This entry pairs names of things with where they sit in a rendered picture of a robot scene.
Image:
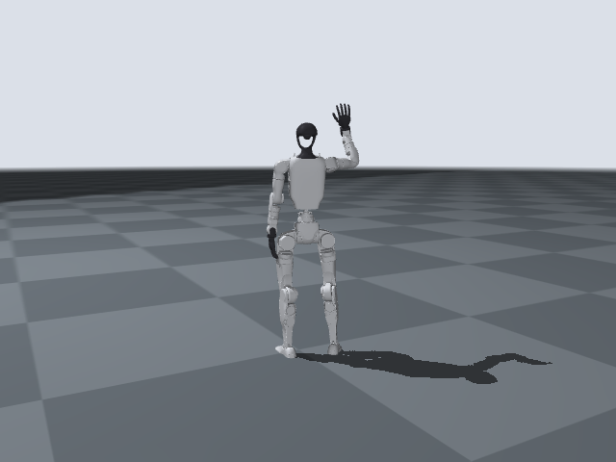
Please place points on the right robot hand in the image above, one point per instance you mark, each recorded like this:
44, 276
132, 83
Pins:
344, 119

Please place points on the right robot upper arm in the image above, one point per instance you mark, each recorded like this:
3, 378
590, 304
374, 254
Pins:
333, 163

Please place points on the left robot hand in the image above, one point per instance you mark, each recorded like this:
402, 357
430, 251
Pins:
271, 236

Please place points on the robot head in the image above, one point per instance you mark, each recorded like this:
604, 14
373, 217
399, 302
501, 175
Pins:
307, 130

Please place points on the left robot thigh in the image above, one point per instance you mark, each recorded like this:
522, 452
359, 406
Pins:
284, 263

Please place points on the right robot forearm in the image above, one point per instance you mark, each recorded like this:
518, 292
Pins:
349, 147

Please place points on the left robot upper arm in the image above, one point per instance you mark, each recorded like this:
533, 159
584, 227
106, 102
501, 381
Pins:
280, 167

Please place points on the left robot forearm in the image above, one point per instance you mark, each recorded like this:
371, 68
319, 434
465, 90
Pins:
273, 214

